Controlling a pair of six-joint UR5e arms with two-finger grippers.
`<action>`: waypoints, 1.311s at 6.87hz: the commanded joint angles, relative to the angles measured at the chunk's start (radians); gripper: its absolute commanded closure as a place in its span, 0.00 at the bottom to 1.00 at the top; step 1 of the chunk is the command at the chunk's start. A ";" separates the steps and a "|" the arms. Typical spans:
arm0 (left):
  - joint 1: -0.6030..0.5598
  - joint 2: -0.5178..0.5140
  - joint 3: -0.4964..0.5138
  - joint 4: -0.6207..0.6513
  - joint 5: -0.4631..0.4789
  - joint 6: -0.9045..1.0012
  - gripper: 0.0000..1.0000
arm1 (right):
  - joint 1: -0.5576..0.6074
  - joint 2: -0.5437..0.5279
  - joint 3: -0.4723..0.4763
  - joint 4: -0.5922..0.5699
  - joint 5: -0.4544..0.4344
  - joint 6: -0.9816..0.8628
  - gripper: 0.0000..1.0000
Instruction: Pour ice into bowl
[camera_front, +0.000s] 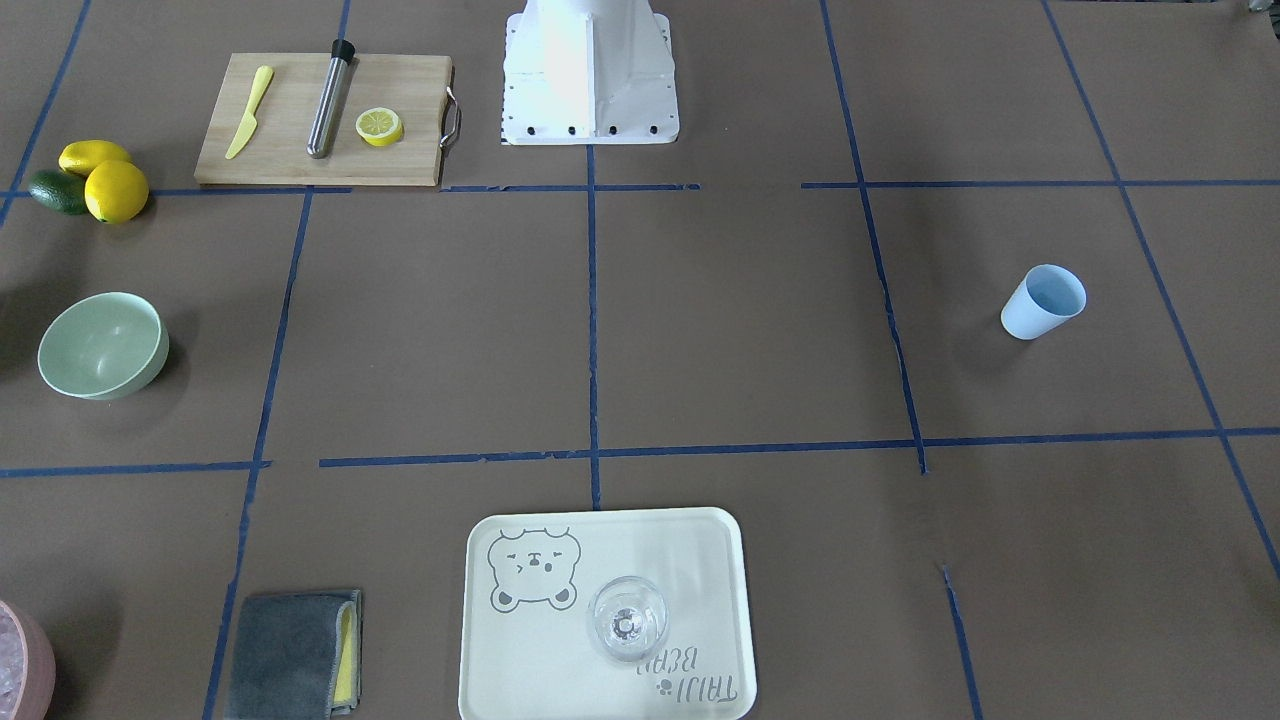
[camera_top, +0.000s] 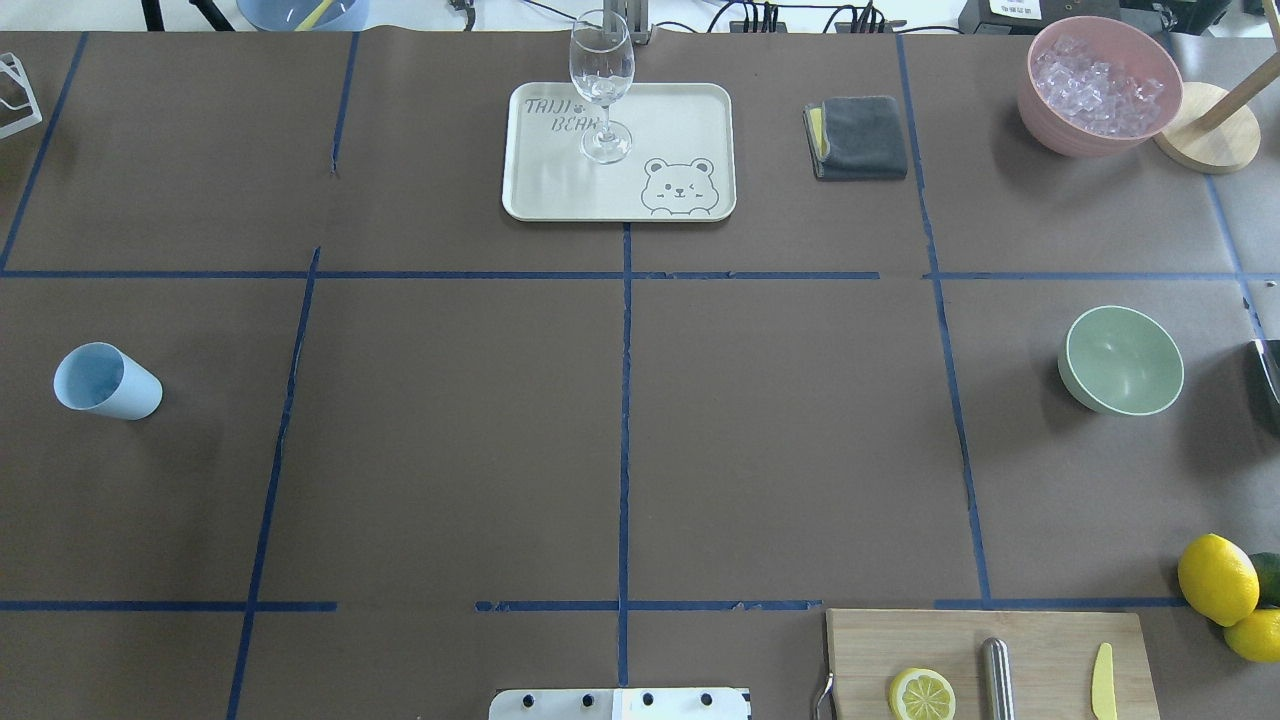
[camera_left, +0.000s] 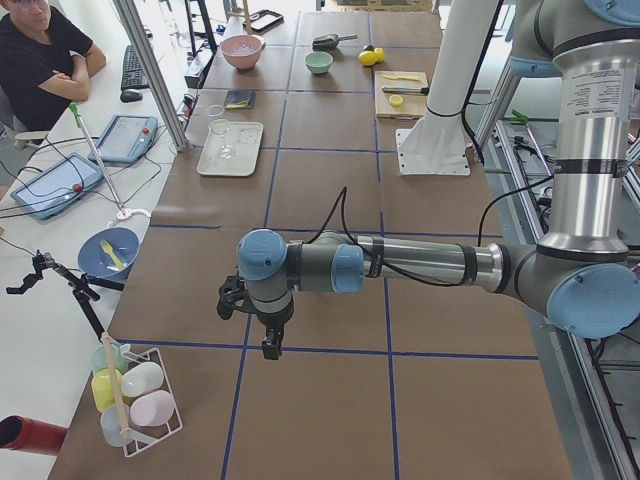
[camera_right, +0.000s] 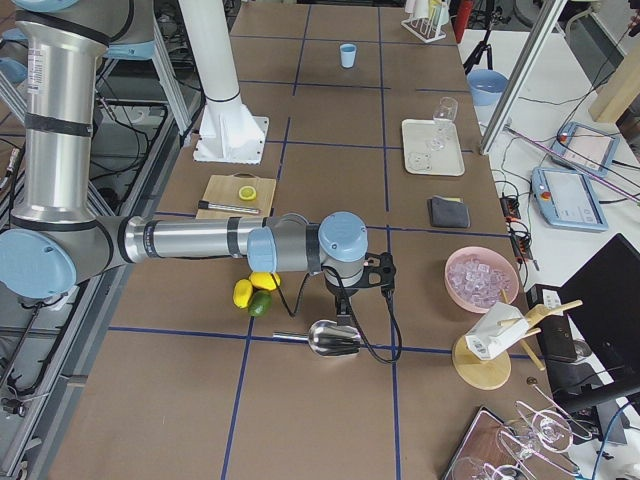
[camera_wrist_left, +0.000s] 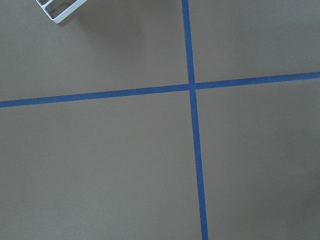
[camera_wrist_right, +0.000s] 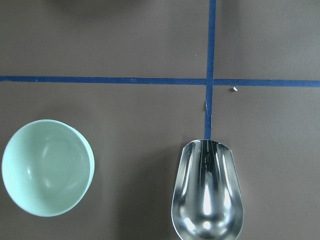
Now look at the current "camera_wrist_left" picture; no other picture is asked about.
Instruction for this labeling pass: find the white wire cup rack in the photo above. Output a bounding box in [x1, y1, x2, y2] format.
[36, 0, 87, 24]

